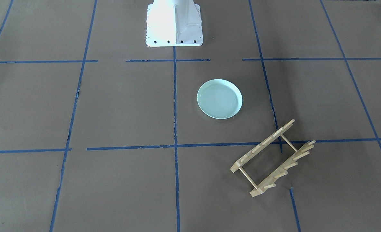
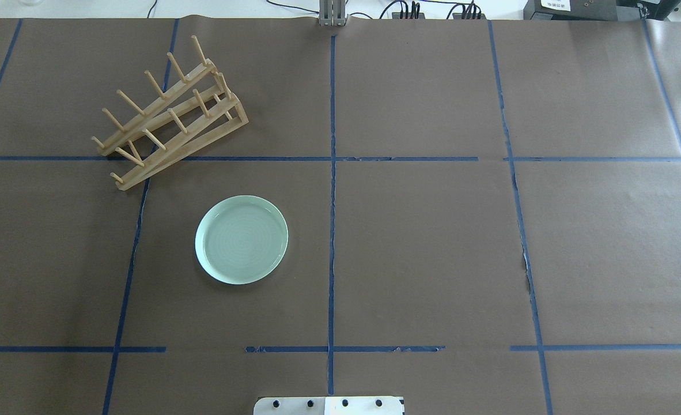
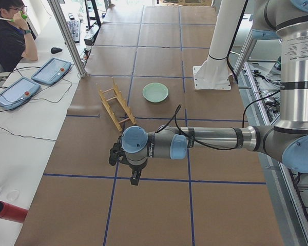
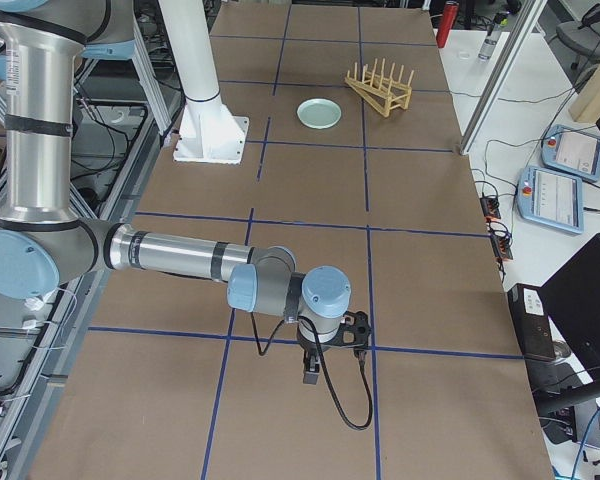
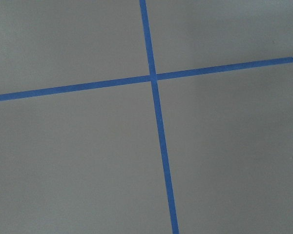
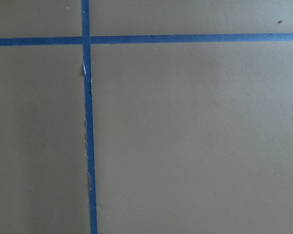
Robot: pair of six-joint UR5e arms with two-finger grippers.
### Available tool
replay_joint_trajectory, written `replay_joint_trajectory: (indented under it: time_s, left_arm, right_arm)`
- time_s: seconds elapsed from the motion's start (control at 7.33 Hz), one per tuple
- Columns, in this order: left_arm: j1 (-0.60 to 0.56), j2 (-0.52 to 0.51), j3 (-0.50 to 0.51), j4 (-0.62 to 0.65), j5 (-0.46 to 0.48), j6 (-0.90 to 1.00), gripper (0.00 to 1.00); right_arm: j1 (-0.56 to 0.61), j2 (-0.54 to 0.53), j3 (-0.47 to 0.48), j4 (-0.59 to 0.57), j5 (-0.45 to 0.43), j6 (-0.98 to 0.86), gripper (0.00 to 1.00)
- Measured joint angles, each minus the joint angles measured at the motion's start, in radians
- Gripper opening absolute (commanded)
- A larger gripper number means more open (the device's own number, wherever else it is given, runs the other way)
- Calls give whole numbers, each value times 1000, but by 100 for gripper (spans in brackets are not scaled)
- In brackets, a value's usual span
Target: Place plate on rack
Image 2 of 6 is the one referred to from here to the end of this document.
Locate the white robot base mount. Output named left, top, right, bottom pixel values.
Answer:
left=253, top=396, right=406, bottom=414

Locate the black equipment box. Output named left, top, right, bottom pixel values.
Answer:
left=523, top=1, right=651, bottom=21

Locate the black power strip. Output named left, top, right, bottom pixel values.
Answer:
left=380, top=1, right=486, bottom=20

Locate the aluminium frame post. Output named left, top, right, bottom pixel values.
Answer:
left=319, top=0, right=348, bottom=27

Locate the light green round plate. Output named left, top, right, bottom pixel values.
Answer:
left=195, top=195, right=289, bottom=285

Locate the wooden plate rack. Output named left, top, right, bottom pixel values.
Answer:
left=91, top=35, right=249, bottom=191

